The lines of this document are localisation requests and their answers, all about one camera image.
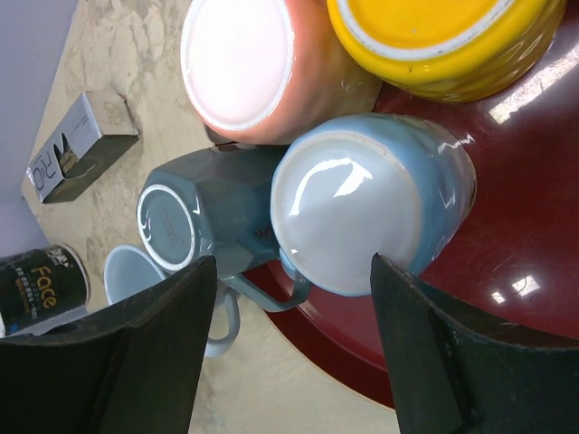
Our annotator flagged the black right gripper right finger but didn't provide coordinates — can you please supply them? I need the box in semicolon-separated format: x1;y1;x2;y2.
370;254;578;433

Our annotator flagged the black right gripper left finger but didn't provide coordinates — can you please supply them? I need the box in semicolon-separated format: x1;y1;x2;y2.
1;256;217;434

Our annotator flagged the light blue faceted mug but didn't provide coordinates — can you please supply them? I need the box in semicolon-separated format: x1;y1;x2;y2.
103;244;241;357

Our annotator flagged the blue mug white base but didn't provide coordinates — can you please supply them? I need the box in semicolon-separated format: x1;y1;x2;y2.
271;113;477;297

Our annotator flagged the dark teal faceted mug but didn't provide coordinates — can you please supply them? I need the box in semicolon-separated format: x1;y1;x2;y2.
136;144;311;312

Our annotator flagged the pink mug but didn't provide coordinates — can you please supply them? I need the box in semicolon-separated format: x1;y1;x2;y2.
180;0;382;145

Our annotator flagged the black face tissue roll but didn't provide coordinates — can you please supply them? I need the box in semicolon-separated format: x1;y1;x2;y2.
1;244;90;337

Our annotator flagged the silver black rectangular box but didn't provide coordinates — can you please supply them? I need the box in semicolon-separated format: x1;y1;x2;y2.
26;90;139;203

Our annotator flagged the yellow mug black handle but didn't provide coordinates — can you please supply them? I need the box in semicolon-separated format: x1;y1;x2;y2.
327;0;567;103

